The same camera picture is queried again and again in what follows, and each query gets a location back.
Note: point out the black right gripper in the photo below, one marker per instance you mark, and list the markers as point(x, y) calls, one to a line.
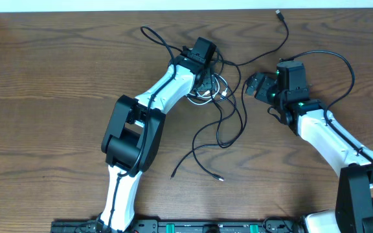
point(252, 83)

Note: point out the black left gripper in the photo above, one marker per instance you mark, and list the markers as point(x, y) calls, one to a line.
point(208, 81)

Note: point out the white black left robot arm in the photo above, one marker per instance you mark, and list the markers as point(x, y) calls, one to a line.
point(133, 134)

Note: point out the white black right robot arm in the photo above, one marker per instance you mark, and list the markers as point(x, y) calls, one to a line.
point(287, 92)

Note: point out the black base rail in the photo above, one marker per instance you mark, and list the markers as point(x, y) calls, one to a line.
point(274, 225)

